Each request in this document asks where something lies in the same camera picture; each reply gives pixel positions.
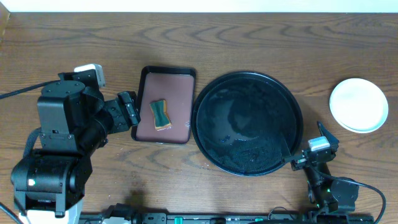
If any black rectangular water tray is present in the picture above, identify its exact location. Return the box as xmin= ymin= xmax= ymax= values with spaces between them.
xmin=131 ymin=66 xmax=196 ymax=144

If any round black tray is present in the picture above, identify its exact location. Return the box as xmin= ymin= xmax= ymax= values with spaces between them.
xmin=191 ymin=71 xmax=303 ymax=176

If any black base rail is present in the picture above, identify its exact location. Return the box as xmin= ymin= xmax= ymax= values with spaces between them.
xmin=77 ymin=203 xmax=374 ymax=224

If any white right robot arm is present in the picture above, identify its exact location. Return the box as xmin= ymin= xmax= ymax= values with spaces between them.
xmin=284 ymin=122 xmax=359 ymax=215

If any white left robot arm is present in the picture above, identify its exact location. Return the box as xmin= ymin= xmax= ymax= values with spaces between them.
xmin=11 ymin=72 xmax=140 ymax=223

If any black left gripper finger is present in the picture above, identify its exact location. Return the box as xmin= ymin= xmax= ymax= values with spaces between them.
xmin=123 ymin=91 xmax=140 ymax=126
xmin=114 ymin=93 xmax=132 ymax=133

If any green and yellow sponge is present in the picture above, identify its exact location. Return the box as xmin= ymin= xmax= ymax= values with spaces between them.
xmin=150 ymin=100 xmax=172 ymax=131

